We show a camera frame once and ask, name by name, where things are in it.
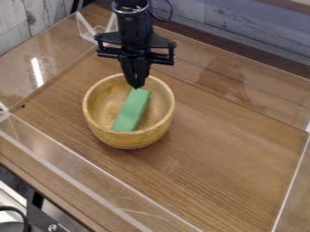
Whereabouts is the clear acrylic corner bracket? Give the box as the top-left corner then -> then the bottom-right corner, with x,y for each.
75,12 -> 119,44

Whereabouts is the black cable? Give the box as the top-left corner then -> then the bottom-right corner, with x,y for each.
149,0 -> 175,24

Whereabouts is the black table clamp bracket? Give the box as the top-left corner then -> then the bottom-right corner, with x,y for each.
27,191 -> 72,232

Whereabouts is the clear acrylic tray wall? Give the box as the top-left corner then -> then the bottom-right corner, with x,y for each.
0,17 -> 310,232

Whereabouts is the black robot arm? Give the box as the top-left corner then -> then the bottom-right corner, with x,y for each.
95,0 -> 177,89

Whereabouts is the green rectangular block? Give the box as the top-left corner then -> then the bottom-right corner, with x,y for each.
111,89 -> 150,131

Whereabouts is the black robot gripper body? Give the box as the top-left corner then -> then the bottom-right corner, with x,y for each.
95,7 -> 177,65

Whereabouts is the brown wooden bowl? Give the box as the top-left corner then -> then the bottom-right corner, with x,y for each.
83,73 -> 175,150

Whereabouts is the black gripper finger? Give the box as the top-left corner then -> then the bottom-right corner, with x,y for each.
135,58 -> 151,88
121,57 -> 137,89

